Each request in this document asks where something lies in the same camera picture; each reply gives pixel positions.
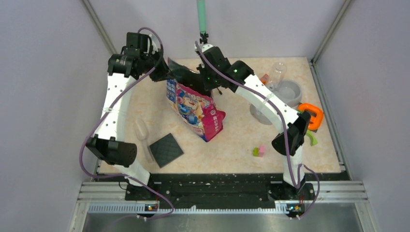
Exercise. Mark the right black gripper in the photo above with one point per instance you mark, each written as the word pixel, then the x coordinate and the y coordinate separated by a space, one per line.
pixel 202 70

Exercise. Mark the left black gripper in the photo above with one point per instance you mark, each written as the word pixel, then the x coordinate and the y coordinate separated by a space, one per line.
pixel 163 72

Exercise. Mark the colourful pet food bag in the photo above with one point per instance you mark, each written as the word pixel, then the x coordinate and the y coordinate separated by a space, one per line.
pixel 194 104

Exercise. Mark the clear plastic scoop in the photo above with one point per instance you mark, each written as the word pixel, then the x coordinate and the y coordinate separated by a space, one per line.
pixel 142 135

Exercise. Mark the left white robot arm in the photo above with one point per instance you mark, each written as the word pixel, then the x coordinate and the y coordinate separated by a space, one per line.
pixel 107 141

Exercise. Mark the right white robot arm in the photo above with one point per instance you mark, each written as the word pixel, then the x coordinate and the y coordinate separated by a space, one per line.
pixel 290 124

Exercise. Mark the grey double pet bowl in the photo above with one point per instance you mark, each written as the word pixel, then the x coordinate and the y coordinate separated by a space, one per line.
pixel 288 91

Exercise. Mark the orange red toy brick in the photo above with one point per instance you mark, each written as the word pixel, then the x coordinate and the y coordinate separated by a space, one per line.
pixel 264 79

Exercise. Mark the clear water bottle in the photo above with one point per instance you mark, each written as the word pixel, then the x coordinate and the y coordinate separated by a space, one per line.
pixel 276 75

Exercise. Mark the black tripod with green pole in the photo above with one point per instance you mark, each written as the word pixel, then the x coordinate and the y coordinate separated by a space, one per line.
pixel 201 11

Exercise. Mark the black square mat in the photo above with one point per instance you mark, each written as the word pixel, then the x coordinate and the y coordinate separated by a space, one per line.
pixel 166 150

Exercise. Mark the green and pink brick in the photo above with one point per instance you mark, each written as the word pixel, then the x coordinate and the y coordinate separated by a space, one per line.
pixel 259 151

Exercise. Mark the green curved toy piece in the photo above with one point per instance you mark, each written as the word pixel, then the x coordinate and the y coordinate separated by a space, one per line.
pixel 311 135

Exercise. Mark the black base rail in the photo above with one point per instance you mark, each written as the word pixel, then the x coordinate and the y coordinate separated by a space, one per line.
pixel 220 191

